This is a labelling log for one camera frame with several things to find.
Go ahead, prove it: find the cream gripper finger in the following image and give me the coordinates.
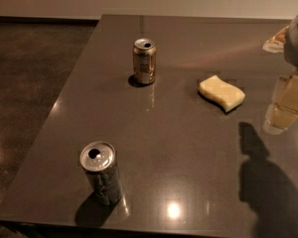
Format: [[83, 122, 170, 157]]
[[263, 69, 298, 135], [262, 27, 288, 54]]

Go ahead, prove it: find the silver redbull can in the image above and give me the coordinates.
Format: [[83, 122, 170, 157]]
[[79, 141, 123, 205]]

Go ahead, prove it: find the orange soda can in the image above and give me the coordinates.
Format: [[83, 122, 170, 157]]
[[133, 38, 157, 85]]

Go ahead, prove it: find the yellow sponge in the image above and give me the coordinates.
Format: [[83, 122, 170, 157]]
[[199, 75, 245, 113]]

